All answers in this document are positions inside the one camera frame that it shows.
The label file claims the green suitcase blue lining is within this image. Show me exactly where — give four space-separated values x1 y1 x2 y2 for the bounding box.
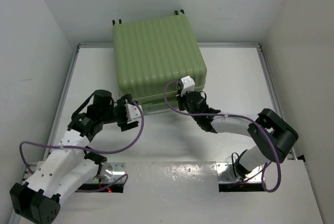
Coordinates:
113 10 207 111

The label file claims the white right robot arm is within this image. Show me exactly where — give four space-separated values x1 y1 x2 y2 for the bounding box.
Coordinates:
177 91 299 179

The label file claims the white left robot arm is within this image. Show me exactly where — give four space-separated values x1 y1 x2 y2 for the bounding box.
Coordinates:
9 89 144 223

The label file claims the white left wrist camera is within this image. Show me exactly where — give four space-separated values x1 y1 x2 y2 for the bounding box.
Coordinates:
125 103 142 121

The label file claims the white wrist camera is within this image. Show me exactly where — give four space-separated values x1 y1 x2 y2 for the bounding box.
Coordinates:
180 76 195 96
125 103 142 121

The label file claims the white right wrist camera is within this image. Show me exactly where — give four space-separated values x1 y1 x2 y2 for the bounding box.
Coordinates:
180 76 195 96

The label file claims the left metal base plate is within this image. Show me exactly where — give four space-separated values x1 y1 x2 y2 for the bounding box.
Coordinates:
86 162 126 184

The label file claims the metal base plate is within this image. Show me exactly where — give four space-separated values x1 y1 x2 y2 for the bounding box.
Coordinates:
86 162 126 184
216 162 263 184

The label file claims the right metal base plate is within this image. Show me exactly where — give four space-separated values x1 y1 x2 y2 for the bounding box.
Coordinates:
216 162 263 184

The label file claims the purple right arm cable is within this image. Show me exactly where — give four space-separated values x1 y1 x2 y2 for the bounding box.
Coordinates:
163 80 282 192

